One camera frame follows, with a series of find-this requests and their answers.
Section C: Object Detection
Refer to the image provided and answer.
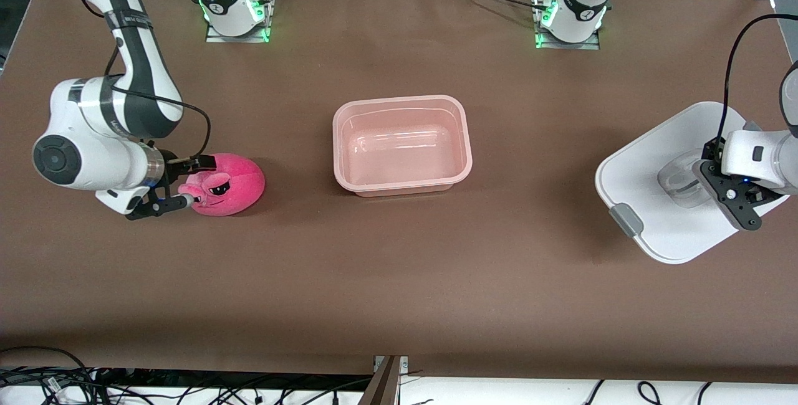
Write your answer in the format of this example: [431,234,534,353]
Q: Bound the pink plush toy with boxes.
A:
[180,153,266,216]

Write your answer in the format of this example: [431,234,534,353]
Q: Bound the white box lid grey clips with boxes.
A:
[595,102,791,265]

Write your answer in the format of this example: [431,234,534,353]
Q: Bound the pink plastic storage box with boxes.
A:
[332,95,473,198]

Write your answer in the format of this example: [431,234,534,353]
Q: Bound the white lower shelf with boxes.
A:
[0,375,798,405]

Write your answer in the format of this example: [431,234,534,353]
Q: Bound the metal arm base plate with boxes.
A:
[206,0,275,43]
[533,0,602,50]

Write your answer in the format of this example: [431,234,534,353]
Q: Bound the looped black floor cable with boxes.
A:
[0,346,95,405]

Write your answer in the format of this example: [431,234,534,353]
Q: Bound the black cable tangle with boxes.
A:
[94,373,375,405]

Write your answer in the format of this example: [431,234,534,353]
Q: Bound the brown wooden post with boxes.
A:
[358,355,403,405]

